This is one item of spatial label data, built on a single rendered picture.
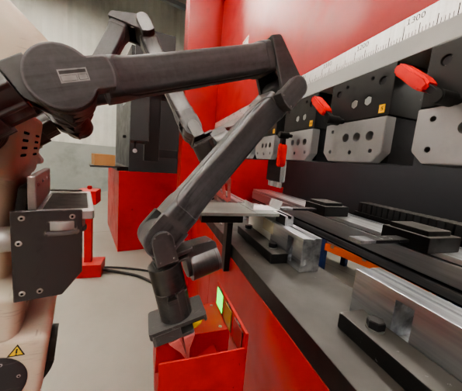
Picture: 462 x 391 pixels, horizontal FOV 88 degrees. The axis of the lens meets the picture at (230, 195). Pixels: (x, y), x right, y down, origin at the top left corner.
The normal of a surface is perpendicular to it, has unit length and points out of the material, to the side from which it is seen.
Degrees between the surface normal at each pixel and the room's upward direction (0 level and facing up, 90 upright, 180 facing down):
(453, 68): 90
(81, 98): 87
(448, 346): 90
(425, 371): 0
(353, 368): 0
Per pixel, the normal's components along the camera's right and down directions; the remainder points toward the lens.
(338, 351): 0.08, -0.99
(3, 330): 0.62, 0.18
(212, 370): 0.33, 0.16
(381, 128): -0.95, -0.04
